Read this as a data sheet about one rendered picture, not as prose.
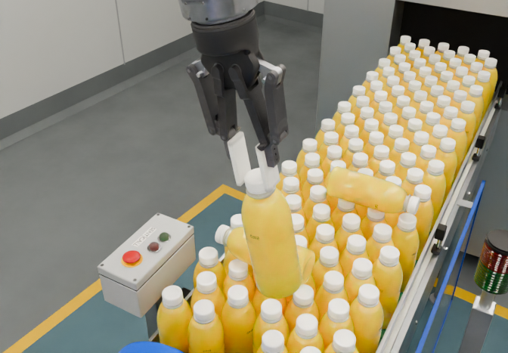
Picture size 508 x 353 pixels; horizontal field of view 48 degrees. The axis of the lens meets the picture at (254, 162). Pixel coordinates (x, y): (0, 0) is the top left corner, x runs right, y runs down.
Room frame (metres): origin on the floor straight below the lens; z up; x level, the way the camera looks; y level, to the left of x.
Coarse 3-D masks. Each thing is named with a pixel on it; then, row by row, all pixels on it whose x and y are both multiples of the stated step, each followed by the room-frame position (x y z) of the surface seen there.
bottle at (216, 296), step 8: (216, 288) 0.79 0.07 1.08; (192, 296) 0.79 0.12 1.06; (200, 296) 0.77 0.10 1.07; (208, 296) 0.77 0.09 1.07; (216, 296) 0.78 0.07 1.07; (224, 296) 0.80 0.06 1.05; (192, 304) 0.78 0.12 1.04; (216, 304) 0.77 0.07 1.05; (192, 312) 0.78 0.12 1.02; (216, 312) 0.76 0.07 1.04
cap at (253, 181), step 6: (258, 168) 0.64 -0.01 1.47; (246, 174) 0.63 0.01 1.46; (252, 174) 0.63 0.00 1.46; (258, 174) 0.63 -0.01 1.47; (246, 180) 0.61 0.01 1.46; (252, 180) 0.61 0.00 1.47; (258, 180) 0.61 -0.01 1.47; (246, 186) 0.61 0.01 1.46; (252, 186) 0.60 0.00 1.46; (258, 186) 0.60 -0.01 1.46; (252, 192) 0.61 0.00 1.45; (258, 192) 0.60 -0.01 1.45; (264, 192) 0.60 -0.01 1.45
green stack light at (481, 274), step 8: (480, 264) 0.72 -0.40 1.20; (480, 272) 0.72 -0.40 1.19; (488, 272) 0.71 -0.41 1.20; (480, 280) 0.71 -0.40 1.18; (488, 280) 0.70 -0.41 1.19; (496, 280) 0.70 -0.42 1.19; (504, 280) 0.69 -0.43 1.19; (488, 288) 0.70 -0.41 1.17; (496, 288) 0.70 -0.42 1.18; (504, 288) 0.70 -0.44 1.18
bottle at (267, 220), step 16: (272, 192) 0.61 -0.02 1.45; (256, 208) 0.60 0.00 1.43; (272, 208) 0.60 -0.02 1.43; (288, 208) 0.62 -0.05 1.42; (256, 224) 0.59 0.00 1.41; (272, 224) 0.59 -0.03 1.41; (288, 224) 0.60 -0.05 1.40; (256, 240) 0.59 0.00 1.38; (272, 240) 0.59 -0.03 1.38; (288, 240) 0.60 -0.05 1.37; (256, 256) 0.59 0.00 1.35; (272, 256) 0.59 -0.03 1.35; (288, 256) 0.59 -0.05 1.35; (256, 272) 0.60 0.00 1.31; (272, 272) 0.58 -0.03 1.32; (288, 272) 0.59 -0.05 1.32; (272, 288) 0.59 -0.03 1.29; (288, 288) 0.59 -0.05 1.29
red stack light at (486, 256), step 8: (488, 248) 0.72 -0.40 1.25; (480, 256) 0.73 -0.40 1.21; (488, 256) 0.71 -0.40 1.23; (496, 256) 0.70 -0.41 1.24; (504, 256) 0.70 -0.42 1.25; (488, 264) 0.71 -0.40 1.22; (496, 264) 0.70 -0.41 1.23; (504, 264) 0.70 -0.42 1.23; (496, 272) 0.70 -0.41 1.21; (504, 272) 0.69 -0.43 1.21
